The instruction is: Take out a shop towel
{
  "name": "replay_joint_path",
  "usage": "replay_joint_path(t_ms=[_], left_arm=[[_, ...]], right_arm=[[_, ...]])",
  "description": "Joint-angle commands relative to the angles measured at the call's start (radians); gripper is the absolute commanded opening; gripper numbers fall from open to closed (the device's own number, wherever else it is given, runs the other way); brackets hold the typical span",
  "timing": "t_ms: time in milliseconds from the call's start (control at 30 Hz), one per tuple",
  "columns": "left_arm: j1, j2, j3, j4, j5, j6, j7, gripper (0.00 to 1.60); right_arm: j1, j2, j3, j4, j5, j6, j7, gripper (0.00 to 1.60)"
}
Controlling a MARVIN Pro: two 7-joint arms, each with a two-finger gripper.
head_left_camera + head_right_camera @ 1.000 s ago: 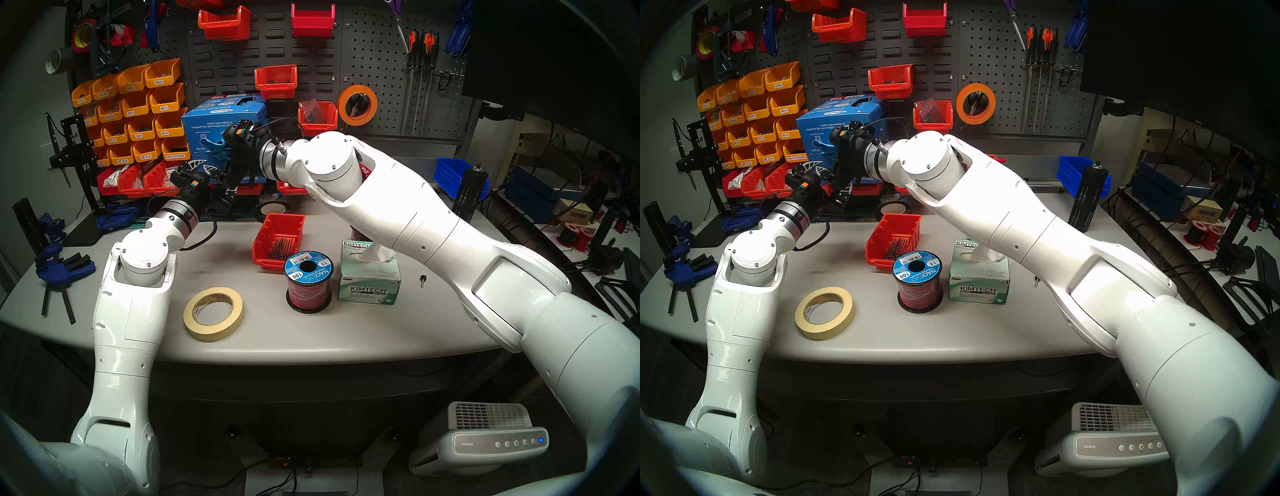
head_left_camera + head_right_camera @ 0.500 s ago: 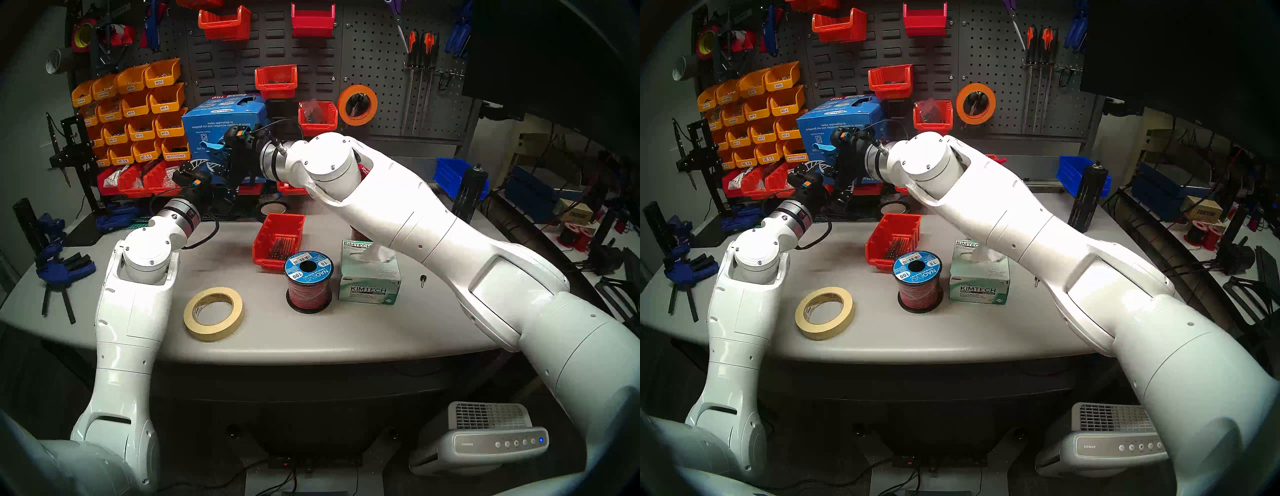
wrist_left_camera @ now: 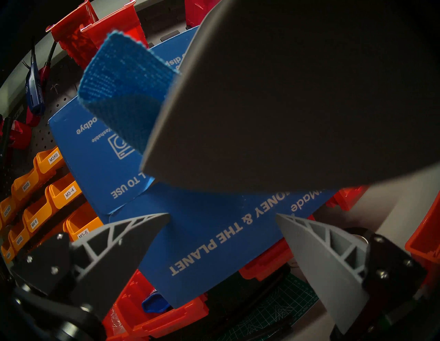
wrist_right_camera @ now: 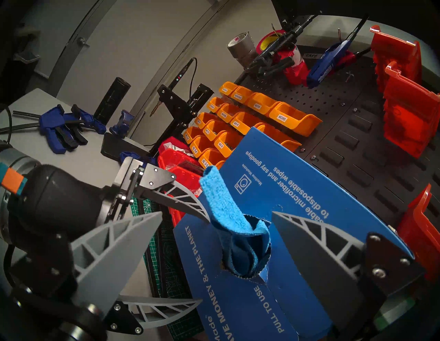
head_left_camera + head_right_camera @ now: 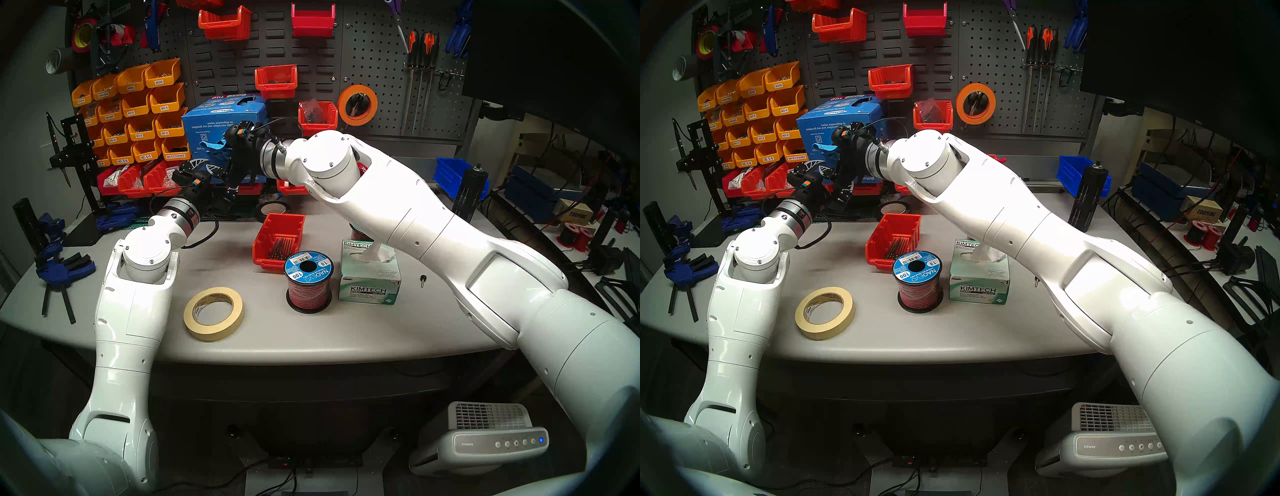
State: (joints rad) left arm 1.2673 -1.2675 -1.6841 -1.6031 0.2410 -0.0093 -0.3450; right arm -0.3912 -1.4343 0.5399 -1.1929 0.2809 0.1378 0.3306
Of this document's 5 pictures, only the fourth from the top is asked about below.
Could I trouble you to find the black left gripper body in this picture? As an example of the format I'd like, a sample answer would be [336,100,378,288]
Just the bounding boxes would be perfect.
[101,156,177,226]

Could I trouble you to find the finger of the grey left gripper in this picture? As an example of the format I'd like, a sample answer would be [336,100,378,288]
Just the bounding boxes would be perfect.
[119,295,203,329]
[144,181,211,223]

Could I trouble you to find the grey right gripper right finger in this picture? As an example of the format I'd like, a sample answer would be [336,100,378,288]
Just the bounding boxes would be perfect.
[271,211,367,329]

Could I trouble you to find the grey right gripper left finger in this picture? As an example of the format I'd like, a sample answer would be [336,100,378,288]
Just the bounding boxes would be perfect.
[70,211,163,318]

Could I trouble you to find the blue microfiber shop towel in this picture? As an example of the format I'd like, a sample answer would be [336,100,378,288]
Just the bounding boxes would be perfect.
[199,166,272,279]

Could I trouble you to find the blue cardboard wipes box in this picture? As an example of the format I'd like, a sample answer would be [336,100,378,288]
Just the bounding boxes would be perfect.
[173,127,415,341]

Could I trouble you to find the red stackable parts bin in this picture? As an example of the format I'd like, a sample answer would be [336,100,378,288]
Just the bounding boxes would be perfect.
[167,166,204,227]
[158,136,191,153]
[157,148,203,172]

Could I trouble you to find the blue hand clamp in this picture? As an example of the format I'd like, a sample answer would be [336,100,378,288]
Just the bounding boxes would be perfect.
[119,151,158,169]

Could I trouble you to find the green cutting mat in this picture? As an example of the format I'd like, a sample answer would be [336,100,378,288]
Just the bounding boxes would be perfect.
[131,196,207,339]

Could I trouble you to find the flat black pad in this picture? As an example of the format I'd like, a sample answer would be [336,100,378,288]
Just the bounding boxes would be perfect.
[100,132,152,162]

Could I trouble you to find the yellow bin labelled M2.5-5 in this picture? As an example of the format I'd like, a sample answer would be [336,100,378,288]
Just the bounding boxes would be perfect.
[198,148,226,169]

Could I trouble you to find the yellow bin labelled M2.5-6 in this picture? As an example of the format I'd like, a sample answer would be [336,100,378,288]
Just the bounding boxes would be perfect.
[189,135,217,158]

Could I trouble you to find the small blue vise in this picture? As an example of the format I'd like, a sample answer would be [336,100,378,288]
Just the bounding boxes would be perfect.
[109,109,135,139]

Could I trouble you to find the small yellow parts bin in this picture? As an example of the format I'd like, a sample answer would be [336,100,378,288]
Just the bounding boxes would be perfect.
[182,126,203,144]
[194,112,217,129]
[206,97,227,114]
[219,81,239,97]

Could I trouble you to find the yellow bin labelled M3-8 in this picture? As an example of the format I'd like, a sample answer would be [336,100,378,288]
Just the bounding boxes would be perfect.
[214,131,244,158]

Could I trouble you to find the blue black bar clamp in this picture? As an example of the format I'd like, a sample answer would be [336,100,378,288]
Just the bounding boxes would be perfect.
[0,105,79,155]
[70,104,108,136]

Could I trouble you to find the yellow bin labelled M3-12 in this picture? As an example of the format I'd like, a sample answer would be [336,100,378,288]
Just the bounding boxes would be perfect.
[202,120,234,141]

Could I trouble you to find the black cylindrical speaker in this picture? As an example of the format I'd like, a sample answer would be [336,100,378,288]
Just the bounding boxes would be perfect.
[93,77,132,125]

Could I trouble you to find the black soldering stand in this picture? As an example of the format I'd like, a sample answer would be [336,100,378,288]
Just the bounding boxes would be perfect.
[148,84,214,157]

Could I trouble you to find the yellow bin labelled M4X8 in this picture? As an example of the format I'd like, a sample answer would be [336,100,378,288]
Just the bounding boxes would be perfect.
[217,103,246,123]

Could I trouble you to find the yellow bin labelled M4-6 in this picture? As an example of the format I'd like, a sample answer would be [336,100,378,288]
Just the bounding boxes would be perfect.
[230,112,265,135]

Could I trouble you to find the black soldering iron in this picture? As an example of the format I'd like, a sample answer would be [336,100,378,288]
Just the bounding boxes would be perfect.
[150,57,197,117]

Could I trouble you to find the yellow bin labelled M3-4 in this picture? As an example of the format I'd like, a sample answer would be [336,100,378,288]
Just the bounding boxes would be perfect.
[256,123,302,152]

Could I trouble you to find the yellow bin labelled M3X8 BAD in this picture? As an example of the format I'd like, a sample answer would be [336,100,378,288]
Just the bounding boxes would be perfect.
[230,86,256,105]

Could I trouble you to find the dark grey pegboard panel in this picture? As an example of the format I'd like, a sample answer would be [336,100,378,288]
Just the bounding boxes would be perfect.
[237,45,440,241]

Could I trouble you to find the yellow bin labelled M3X6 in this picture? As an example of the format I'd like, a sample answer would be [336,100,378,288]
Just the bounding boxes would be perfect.
[269,102,323,137]

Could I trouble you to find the grey door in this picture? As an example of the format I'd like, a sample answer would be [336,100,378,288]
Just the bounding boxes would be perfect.
[45,0,227,103]

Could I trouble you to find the red white tape roll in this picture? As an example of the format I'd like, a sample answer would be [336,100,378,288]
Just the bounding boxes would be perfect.
[280,46,310,86]

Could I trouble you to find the red yellow tape roll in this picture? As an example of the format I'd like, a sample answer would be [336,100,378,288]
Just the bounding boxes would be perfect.
[256,29,287,55]

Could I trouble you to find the blue utility lighter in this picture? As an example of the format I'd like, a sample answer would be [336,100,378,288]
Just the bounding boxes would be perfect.
[307,14,370,89]

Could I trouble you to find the red utility lighter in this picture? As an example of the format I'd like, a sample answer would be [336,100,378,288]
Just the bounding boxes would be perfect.
[335,46,373,69]

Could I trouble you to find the orange-red wall bin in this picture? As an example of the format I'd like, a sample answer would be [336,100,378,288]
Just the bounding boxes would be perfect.
[370,25,422,94]
[395,183,440,282]
[383,61,440,159]

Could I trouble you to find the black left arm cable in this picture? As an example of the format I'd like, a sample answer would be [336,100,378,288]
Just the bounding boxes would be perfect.
[0,103,14,145]

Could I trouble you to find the grey duct tape roll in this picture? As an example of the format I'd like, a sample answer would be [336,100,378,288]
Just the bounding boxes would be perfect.
[227,32,258,61]

